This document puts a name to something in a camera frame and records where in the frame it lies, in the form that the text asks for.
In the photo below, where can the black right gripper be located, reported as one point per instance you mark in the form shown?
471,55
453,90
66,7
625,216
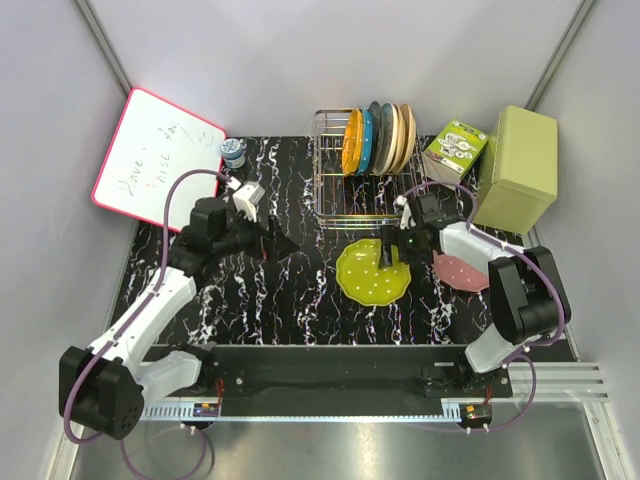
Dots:
393,236

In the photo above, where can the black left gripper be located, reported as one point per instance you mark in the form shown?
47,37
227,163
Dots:
266,238

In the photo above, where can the lime green polka dot plate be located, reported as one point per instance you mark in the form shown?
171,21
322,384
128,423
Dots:
362,279

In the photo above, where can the orange polka dot plate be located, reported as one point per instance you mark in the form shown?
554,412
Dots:
352,142

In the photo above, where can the blue polka dot plate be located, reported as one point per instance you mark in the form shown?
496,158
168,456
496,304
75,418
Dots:
368,140

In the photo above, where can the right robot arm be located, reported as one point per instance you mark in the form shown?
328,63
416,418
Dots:
528,302

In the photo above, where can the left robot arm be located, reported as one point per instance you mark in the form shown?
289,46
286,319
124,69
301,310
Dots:
106,385

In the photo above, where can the cream plate in rack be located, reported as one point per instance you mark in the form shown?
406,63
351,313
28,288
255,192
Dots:
398,130

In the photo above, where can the beige plate in rack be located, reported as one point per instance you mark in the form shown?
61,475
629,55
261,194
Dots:
410,136

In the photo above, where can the teal grey plate in rack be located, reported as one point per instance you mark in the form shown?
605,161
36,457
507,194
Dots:
384,144

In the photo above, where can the dark teal plate in rack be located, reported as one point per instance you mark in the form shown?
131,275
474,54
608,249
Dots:
376,114

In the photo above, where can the pink polka dot plate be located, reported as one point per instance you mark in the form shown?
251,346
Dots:
459,275

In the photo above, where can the small blue lidded jar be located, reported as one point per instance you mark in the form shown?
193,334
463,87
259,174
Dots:
233,153

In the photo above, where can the green printed paper box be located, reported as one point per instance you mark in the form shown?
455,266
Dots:
453,152

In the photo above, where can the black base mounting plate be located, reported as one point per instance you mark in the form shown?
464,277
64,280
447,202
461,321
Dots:
347,381

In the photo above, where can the light green metal tin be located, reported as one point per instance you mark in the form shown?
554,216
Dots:
518,176

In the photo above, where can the pink framed whiteboard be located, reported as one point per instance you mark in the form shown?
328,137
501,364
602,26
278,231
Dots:
154,143

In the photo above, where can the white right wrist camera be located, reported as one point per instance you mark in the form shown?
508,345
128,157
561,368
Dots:
406,219

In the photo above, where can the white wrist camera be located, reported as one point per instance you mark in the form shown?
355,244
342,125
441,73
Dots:
406,219
246,197

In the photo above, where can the metal wire dish rack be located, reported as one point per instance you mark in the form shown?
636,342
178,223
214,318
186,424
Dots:
356,202

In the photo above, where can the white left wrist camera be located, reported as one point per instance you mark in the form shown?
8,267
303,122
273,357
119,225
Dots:
246,197

